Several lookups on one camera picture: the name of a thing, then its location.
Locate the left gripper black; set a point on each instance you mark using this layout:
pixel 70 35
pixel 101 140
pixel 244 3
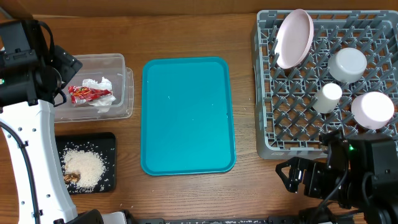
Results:
pixel 66 64

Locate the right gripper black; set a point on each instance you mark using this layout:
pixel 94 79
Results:
pixel 313 167

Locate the red snack wrapper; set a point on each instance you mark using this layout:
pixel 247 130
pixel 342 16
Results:
pixel 82 94

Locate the white tissue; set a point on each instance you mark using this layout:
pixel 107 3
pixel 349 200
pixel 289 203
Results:
pixel 103 97

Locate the white cup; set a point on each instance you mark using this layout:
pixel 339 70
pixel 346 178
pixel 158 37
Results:
pixel 327 98

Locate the small pink saucer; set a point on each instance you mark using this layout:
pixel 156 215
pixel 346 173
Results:
pixel 372 110

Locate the white-green bowl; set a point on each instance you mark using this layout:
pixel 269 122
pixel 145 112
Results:
pixel 347 65

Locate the large pink plate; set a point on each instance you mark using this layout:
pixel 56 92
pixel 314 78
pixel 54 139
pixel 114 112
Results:
pixel 294 39

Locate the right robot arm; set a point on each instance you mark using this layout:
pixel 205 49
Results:
pixel 359 176

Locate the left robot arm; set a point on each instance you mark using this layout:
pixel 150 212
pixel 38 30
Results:
pixel 42 193

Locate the grey dishwasher rack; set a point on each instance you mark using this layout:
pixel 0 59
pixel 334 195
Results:
pixel 286 123

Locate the black waste tray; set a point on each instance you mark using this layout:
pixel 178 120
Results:
pixel 106 140

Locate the clear plastic bin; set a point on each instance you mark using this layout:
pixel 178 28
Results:
pixel 99 68

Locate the pile of white rice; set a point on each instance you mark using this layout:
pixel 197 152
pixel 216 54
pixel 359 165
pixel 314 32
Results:
pixel 96 167

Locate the brown food scrap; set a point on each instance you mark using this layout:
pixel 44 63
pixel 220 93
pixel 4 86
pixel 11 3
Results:
pixel 71 178

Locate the teal plastic tray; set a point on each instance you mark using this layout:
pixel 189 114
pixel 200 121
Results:
pixel 187 124

